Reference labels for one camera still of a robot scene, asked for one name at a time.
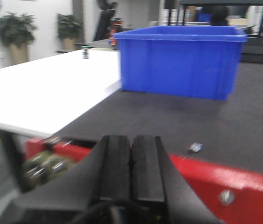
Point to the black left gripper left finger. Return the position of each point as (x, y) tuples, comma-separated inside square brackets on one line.
[(102, 175)]

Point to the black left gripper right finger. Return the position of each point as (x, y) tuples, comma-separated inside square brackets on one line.
[(159, 185)]

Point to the black conveyor belt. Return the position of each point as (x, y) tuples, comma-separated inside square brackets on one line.
[(226, 132)]

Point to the blue bin on conveyor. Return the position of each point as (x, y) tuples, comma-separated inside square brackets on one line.
[(188, 61)]

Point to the white table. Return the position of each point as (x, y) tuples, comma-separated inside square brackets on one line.
[(40, 97)]

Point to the potted plant right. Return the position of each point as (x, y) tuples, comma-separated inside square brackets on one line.
[(68, 30)]

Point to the potted plant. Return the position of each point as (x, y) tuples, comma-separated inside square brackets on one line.
[(16, 33), (68, 30)]

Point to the potted plant left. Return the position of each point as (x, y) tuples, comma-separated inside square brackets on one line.
[(16, 33)]

